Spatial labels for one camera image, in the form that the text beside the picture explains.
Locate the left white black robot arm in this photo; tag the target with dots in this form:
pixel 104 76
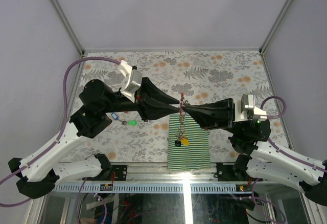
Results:
pixel 43 170

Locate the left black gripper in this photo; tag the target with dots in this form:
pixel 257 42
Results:
pixel 152 110

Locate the green tagged key on table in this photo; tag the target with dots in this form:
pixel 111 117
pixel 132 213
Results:
pixel 129 122

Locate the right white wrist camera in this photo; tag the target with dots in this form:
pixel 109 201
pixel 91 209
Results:
pixel 245 109

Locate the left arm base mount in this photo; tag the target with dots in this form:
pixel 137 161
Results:
pixel 112 171

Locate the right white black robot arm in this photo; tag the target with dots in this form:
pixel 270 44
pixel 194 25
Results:
pixel 259 157

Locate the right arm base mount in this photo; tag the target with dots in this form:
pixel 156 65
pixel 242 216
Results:
pixel 231 172

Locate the white slotted cable duct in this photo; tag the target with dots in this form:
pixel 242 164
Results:
pixel 146 188

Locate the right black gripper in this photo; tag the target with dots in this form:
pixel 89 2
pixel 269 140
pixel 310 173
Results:
pixel 223 116

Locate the yellow tagged keys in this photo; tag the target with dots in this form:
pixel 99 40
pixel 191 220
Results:
pixel 185 142

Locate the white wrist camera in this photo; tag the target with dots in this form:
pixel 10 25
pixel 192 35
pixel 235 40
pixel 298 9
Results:
pixel 245 109
pixel 132 80

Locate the blue tagged key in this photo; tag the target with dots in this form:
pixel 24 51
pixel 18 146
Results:
pixel 114 116

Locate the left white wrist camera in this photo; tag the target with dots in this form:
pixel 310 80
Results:
pixel 132 80

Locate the red handled silver keyring carabiner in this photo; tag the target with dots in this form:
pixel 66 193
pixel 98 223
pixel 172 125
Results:
pixel 181 129

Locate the green striped cloth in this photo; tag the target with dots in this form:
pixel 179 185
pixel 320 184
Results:
pixel 193 157

